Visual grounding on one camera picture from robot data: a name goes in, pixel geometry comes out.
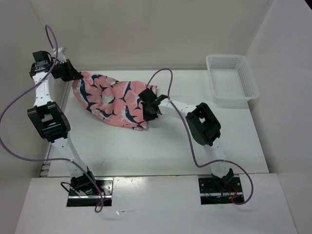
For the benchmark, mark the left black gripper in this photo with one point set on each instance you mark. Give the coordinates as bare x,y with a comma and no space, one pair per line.
72,74

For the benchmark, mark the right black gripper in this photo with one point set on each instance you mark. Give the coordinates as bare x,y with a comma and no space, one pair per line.
147,117

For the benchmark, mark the pink shark print shorts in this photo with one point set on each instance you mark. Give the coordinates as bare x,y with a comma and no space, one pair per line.
112,101

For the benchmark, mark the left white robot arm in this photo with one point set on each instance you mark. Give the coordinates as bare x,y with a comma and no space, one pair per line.
48,118

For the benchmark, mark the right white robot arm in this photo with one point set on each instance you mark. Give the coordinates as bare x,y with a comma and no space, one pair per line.
201,126

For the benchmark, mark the white plastic basket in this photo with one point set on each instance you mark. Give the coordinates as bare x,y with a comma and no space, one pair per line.
231,79

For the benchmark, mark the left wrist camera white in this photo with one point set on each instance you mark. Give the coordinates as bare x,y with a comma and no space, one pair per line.
59,55

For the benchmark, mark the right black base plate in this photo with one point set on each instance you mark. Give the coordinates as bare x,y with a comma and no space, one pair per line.
212,194

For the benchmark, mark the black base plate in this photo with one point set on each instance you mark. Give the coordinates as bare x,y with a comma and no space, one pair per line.
212,194
81,199

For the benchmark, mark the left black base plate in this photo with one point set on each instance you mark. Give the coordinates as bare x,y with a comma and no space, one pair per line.
81,199

